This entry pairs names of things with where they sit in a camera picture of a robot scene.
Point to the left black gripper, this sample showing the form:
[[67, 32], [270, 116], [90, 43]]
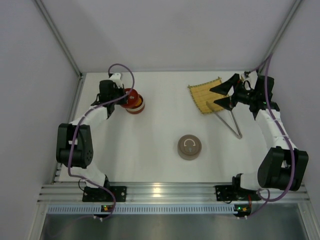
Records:
[[121, 94]]

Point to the aluminium front rail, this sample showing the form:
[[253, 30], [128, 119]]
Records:
[[137, 192]]

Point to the slotted grey cable duct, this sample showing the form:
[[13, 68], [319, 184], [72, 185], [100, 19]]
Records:
[[147, 209]]

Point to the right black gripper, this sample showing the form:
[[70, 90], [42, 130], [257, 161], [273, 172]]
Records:
[[235, 94]]

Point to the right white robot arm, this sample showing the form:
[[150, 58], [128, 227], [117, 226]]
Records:
[[284, 165]]

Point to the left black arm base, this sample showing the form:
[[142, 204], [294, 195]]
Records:
[[99, 195]]

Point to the beige-based steel container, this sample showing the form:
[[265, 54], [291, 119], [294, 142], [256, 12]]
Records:
[[188, 156]]

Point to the beige round lid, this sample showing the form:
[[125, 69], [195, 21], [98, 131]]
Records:
[[189, 143]]

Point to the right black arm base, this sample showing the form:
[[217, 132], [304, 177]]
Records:
[[229, 193]]

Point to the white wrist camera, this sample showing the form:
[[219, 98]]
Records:
[[116, 78], [245, 76]]

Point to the red-based steel container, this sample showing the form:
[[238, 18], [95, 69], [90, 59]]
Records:
[[138, 108]]

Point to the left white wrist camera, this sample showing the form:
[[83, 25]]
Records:
[[116, 78]]

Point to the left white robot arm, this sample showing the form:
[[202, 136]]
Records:
[[74, 147]]

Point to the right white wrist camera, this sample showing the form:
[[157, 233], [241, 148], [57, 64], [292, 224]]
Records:
[[245, 76]]

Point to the bamboo mat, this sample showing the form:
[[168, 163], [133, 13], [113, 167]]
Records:
[[203, 98]]

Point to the red round lid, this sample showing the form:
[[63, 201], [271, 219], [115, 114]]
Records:
[[131, 99]]

